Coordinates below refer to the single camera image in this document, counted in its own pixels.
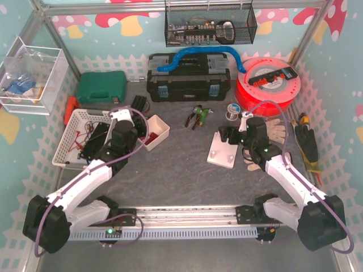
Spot black circuit board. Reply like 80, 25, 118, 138
79, 122, 109, 161

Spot white peg board fixture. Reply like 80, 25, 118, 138
206, 132, 238, 169

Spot white slotted cable duct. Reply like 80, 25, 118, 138
69, 227, 258, 241

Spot white spring tray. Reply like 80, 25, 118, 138
144, 114, 170, 151

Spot purple cable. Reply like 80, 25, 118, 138
33, 107, 150, 258
243, 100, 355, 254

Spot red spring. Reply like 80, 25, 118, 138
145, 133, 158, 145

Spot solder wire spool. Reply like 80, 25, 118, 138
225, 103, 241, 121

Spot red filament spool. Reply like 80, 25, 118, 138
234, 57, 301, 117

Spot black wire mesh basket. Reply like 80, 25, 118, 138
164, 3, 257, 47

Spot green plastic case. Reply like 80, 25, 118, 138
76, 71, 127, 104

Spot white perforated basket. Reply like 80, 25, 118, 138
52, 109, 111, 171

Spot orange handled tool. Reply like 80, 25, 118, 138
64, 96, 79, 126

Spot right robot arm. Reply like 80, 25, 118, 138
217, 113, 348, 251

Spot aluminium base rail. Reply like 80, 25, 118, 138
136, 204, 240, 229

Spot yellow black screwdriver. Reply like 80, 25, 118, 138
291, 112, 310, 127

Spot blue white glove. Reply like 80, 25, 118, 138
5, 74, 36, 97

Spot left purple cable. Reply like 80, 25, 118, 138
33, 107, 150, 258

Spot black toolbox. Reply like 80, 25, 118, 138
146, 53, 231, 103

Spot blue corrugated hose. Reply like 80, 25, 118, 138
157, 46, 248, 74

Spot orange black pliers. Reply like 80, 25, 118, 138
184, 109, 201, 130

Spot white work glove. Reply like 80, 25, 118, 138
242, 150, 292, 171
266, 118, 286, 144

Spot clear acrylic box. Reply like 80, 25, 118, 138
1, 37, 69, 116

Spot black rubber glove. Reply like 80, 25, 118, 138
294, 125, 321, 173

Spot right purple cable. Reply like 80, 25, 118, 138
243, 100, 355, 254

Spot black aluminium extrusion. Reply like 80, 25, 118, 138
131, 95, 147, 112

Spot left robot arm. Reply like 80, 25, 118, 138
23, 107, 149, 257

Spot brown tape roll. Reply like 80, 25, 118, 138
142, 101, 150, 113

